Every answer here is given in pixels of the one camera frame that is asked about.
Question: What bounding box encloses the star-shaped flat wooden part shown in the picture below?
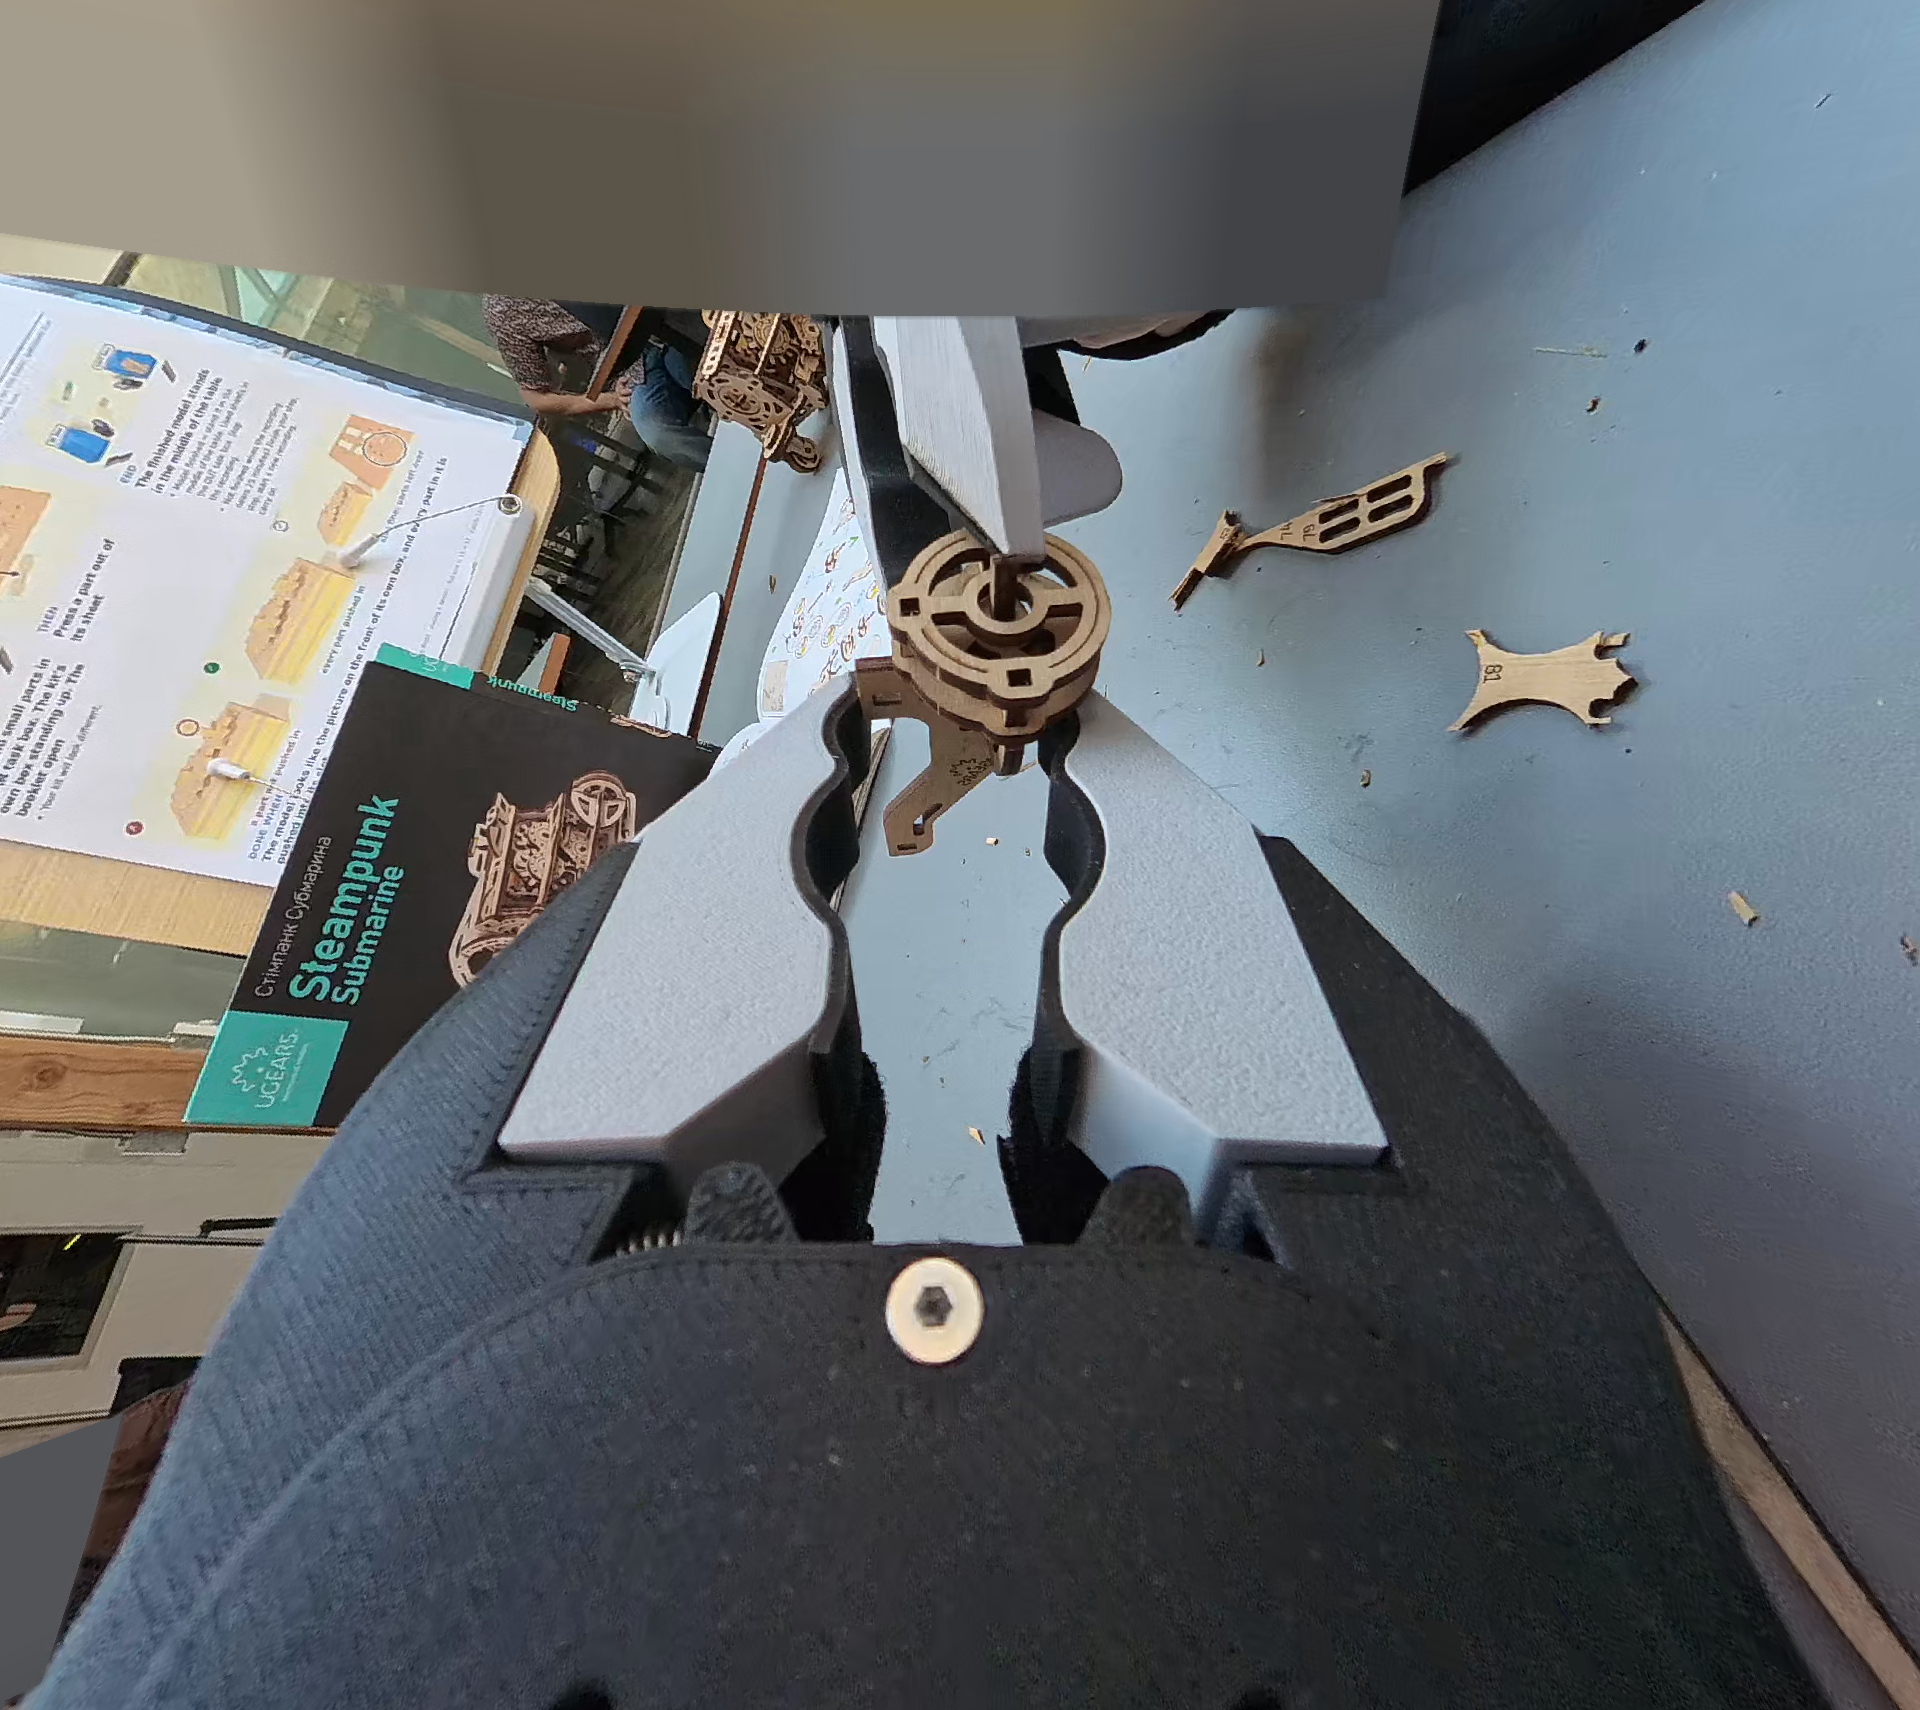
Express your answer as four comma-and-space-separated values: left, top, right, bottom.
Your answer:
1448, 628, 1638, 735

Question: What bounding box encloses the wooden wheel assembly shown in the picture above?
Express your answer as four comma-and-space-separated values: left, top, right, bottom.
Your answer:
852, 522, 1113, 861

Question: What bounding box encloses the black model kit box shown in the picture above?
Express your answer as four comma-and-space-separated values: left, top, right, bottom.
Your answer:
183, 641, 727, 1129

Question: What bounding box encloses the small hooked wooden part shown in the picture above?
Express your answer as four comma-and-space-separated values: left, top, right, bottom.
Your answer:
1168, 510, 1251, 611

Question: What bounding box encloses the white stand with metal rod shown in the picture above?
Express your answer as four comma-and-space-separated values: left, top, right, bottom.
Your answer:
522, 575, 727, 735

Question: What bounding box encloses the slotted flat wooden part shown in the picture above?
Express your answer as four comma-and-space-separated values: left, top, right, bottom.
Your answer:
1236, 451, 1455, 557

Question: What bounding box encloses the wooden poster board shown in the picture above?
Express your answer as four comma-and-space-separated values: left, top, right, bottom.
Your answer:
0, 411, 567, 966

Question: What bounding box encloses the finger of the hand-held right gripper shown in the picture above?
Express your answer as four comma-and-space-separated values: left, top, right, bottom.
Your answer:
832, 313, 1002, 577
874, 313, 1049, 564

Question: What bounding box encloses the white cord with metal ring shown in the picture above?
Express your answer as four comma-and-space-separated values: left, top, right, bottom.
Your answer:
336, 492, 528, 574

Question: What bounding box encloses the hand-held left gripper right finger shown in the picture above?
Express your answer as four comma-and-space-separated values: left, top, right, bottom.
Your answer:
1033, 686, 1392, 1239

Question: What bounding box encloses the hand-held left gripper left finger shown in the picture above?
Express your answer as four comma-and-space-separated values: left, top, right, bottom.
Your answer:
495, 674, 888, 1171

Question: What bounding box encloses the finished wooden submarine model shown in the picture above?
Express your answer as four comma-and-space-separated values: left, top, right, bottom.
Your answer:
690, 310, 832, 476

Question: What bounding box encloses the white instruction poster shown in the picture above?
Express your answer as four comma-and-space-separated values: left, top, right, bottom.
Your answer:
0, 270, 538, 890

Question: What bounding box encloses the open instruction booklet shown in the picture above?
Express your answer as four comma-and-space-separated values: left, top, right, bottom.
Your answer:
757, 494, 890, 725

